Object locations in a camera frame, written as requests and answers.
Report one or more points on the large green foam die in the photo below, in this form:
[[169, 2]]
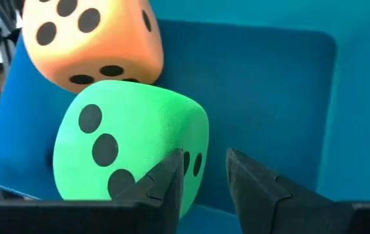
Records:
[[145, 123]]

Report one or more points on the large orange foam die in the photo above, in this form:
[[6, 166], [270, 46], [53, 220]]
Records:
[[100, 45]]

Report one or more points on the blue plastic bin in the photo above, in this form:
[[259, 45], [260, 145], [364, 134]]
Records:
[[253, 97]]

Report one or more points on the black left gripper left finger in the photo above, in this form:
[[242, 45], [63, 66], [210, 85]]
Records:
[[106, 217]]

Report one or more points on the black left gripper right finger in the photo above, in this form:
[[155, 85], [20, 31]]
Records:
[[285, 214]]

